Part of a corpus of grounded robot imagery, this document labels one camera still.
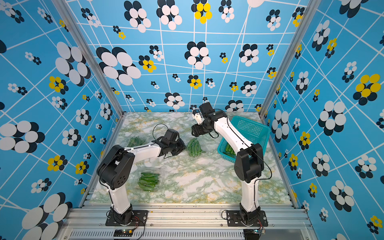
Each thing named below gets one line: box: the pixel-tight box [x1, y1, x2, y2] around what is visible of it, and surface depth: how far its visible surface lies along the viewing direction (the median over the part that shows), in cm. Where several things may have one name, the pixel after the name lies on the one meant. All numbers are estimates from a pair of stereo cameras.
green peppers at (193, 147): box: [186, 137, 203, 157], surface depth 98 cm
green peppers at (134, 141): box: [127, 135, 146, 148], surface depth 102 cm
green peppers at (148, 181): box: [138, 172, 162, 192], surface depth 84 cm
